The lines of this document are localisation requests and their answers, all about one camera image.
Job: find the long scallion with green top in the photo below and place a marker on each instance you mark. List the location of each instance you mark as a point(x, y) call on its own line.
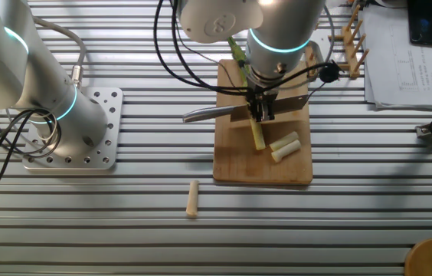
point(258, 138)

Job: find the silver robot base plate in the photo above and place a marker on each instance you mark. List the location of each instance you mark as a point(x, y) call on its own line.
point(110, 99)

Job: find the wooden cutting board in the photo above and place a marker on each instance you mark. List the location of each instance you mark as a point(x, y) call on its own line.
point(239, 165)

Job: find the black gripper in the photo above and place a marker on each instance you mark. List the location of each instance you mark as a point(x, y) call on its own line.
point(262, 97)

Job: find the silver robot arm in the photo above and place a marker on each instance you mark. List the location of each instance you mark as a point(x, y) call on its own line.
point(1, 57)

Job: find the short white scallion piece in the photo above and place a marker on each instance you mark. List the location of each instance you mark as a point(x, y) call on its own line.
point(286, 150)

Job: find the steel cleaver knife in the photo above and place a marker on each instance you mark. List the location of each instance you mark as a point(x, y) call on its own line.
point(208, 113)

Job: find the wooden knife rack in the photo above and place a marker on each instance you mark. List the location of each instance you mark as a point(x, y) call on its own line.
point(351, 53)

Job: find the white scallion root end piece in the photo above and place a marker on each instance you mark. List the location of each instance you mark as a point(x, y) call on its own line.
point(192, 199)

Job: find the pale green scallion piece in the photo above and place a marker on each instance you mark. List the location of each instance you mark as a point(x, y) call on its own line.
point(284, 141)

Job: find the black smartphone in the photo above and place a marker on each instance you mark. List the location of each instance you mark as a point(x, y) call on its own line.
point(423, 23)

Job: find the white paper sheets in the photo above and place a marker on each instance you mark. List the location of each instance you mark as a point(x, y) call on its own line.
point(411, 76)

